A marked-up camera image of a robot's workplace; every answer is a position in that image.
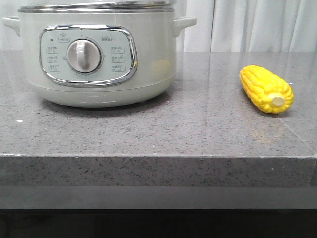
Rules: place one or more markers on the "glass pot lid steel rim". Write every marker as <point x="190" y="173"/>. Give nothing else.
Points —
<point x="97" y="6"/>

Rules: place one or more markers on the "yellow corn cob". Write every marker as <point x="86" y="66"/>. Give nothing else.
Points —
<point x="266" y="90"/>

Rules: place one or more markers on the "pale green electric cooking pot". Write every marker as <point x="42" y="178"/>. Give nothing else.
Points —
<point x="99" y="59"/>

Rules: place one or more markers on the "white curtain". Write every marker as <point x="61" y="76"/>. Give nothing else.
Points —
<point x="235" y="25"/>

